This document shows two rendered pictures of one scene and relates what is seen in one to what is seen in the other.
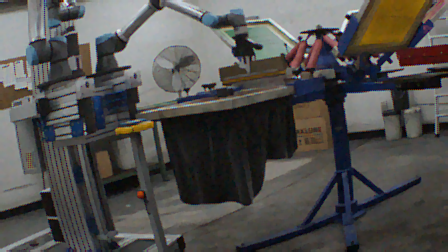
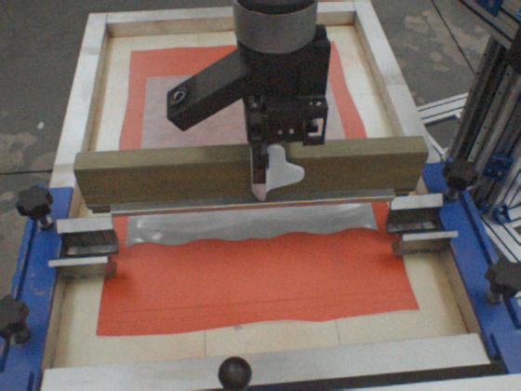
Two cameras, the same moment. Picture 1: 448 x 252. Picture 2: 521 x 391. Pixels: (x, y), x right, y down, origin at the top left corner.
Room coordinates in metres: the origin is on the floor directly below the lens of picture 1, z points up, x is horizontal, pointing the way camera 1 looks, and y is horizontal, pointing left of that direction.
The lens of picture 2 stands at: (3.17, -0.48, 1.57)
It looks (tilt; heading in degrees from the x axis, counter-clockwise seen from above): 50 degrees down; 135
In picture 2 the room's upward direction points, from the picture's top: straight up
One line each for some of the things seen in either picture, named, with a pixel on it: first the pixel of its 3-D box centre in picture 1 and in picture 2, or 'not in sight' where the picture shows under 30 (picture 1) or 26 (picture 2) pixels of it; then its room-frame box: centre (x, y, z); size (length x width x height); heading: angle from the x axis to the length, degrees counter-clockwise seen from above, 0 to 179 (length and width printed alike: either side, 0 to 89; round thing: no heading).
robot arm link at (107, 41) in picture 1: (104, 43); not in sight; (3.02, 0.60, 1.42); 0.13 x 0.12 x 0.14; 160
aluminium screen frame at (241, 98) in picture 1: (234, 98); (245, 145); (2.72, -0.07, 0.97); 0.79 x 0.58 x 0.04; 140
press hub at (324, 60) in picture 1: (338, 122); not in sight; (3.53, -0.75, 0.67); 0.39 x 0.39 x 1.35
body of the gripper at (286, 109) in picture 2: (242, 45); (280, 86); (2.88, -0.17, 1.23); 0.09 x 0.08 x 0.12; 50
